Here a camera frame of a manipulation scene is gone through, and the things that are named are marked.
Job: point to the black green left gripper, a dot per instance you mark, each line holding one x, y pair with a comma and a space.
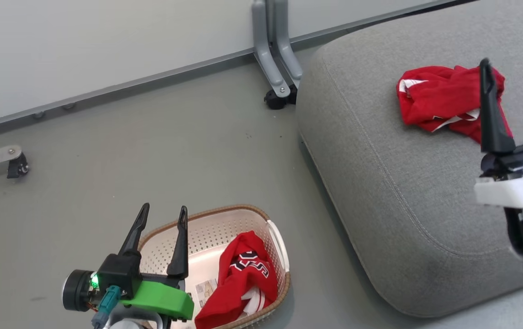
161, 299

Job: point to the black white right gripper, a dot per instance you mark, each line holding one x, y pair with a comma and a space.
521, 183

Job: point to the plain red garment white trim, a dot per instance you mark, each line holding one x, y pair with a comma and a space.
439, 96

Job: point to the red jersey with lettering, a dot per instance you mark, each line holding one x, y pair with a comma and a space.
243, 274

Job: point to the white laundry basket brown rim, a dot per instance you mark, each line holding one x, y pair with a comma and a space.
211, 237

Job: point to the paper label sticker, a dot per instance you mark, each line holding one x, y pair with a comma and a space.
206, 292

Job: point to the grey fabric cushion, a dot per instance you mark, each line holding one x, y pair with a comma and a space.
403, 183

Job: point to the black caster wheel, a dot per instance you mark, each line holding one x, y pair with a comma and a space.
17, 168
275, 100

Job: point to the small grey levelling foot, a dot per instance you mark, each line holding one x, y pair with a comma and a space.
68, 106
38, 114

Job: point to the grey partition bottom rail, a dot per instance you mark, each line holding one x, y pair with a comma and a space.
380, 22
106, 91

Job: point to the grey partition foot bracket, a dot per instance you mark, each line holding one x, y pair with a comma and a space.
288, 50
266, 55

